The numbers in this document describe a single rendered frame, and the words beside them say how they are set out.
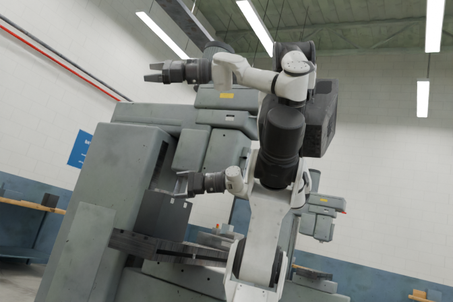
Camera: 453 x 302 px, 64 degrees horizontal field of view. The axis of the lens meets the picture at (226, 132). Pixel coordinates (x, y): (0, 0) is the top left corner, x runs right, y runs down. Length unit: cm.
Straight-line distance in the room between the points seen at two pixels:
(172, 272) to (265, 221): 80
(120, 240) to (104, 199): 66
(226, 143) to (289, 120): 96
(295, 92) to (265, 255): 55
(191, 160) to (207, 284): 66
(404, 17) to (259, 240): 778
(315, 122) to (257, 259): 50
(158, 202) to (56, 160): 495
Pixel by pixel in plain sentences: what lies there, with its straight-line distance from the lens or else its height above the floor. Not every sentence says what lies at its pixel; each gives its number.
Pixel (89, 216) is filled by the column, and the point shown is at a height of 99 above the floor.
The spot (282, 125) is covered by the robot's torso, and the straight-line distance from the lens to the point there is 106.
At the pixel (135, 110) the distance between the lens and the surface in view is 246.
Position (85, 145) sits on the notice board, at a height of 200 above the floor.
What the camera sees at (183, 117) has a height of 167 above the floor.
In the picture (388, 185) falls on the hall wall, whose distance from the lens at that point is 852.
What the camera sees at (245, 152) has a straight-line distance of 203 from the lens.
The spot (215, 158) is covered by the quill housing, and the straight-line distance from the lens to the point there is 200.
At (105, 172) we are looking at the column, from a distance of 227.
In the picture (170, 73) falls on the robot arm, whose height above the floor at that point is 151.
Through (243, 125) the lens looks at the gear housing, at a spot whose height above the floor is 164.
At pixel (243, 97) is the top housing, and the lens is 203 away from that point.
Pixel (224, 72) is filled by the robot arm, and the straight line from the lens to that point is 123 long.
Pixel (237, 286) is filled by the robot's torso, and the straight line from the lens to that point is 130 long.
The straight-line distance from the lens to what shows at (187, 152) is 208.
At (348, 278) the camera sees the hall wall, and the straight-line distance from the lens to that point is 836.
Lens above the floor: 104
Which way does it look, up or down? 16 degrees up
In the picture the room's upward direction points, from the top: 14 degrees clockwise
